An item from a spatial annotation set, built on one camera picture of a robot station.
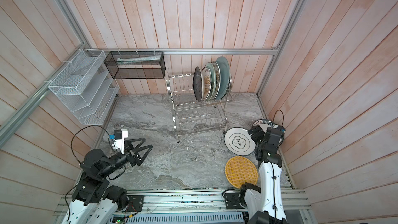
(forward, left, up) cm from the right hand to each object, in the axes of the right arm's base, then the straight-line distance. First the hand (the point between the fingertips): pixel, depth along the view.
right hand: (257, 131), depth 81 cm
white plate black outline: (+2, +6, -16) cm, 18 cm away
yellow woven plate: (-16, +9, -16) cm, 24 cm away
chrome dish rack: (+22, +38, -17) cm, 47 cm away
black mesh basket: (+46, +77, +9) cm, 90 cm away
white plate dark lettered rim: (+15, -13, -16) cm, 26 cm away
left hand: (-15, +53, +11) cm, 56 cm away
